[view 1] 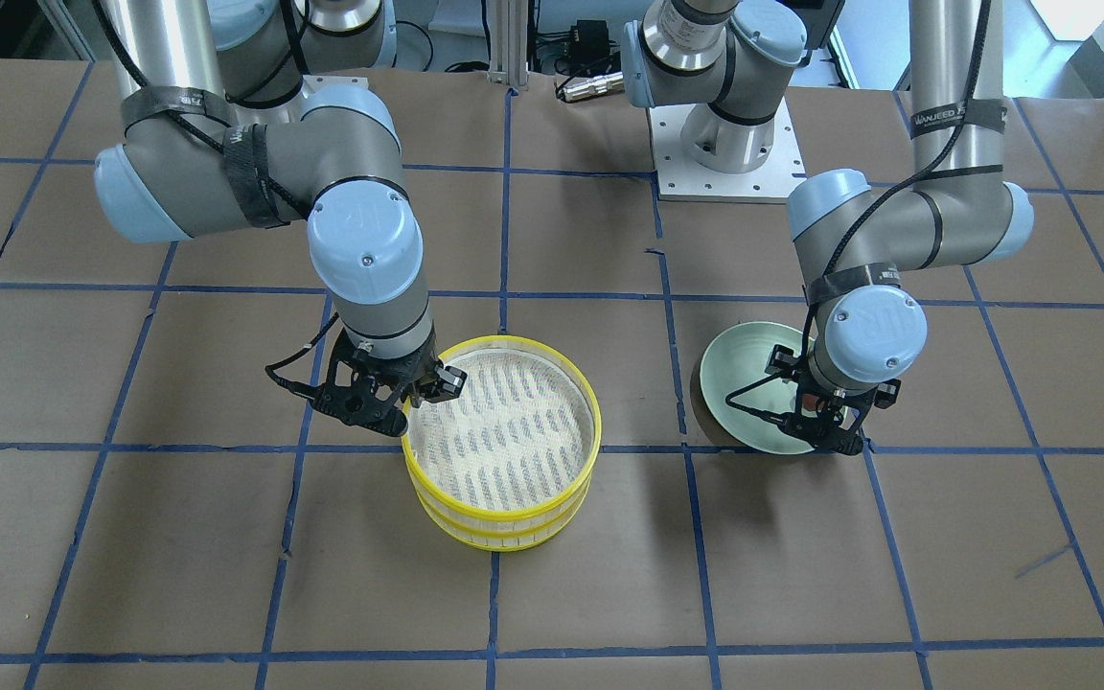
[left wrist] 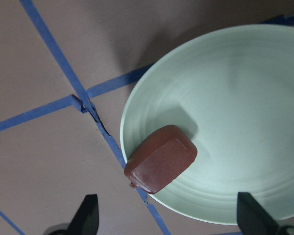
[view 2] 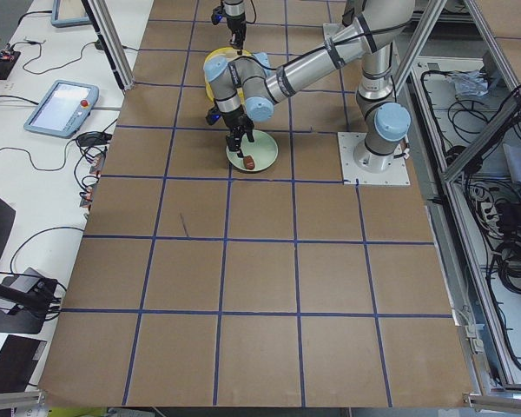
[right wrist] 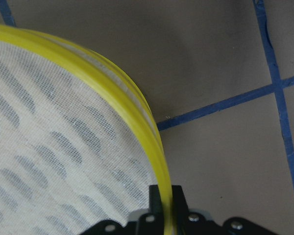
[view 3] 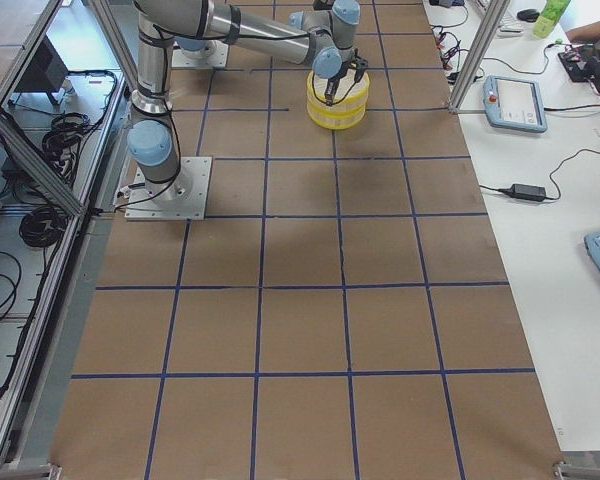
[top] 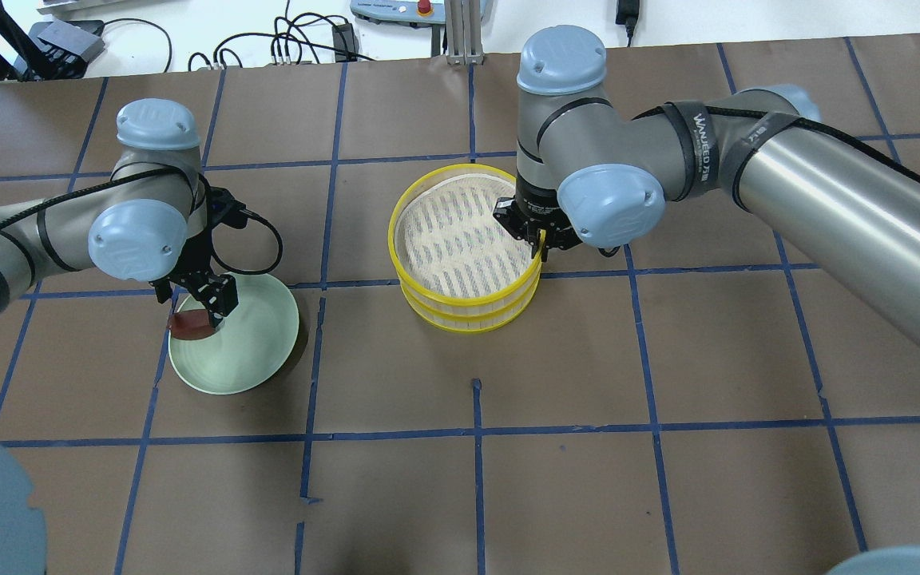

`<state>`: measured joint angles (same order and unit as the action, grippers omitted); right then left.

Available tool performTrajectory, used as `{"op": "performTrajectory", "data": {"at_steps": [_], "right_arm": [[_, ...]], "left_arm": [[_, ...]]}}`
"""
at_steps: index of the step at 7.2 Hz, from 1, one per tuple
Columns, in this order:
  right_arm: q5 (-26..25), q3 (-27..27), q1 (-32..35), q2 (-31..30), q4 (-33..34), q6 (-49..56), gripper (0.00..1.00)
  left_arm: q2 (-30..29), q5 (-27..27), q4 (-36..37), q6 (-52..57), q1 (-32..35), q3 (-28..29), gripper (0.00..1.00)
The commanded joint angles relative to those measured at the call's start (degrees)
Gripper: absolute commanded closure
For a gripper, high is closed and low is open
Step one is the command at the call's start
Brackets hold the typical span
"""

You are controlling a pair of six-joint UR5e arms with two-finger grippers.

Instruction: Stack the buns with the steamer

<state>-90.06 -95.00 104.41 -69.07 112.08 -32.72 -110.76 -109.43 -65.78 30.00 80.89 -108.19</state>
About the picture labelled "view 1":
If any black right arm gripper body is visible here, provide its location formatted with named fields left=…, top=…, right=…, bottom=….
left=312, top=331, right=440, bottom=426

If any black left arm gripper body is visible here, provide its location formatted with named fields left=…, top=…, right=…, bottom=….
left=764, top=348, right=902, bottom=455

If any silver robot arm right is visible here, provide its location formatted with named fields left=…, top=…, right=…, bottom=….
left=93, top=1, right=466, bottom=437

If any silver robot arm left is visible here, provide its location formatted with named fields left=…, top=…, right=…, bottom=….
left=620, top=1, right=1034, bottom=455

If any yellow steamer basket with cloth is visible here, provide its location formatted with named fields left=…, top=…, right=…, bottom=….
left=416, top=482, right=590, bottom=553

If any light green plate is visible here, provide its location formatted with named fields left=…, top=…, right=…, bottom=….
left=700, top=321, right=845, bottom=455

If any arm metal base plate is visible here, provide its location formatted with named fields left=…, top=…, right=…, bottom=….
left=647, top=100, right=807, bottom=204

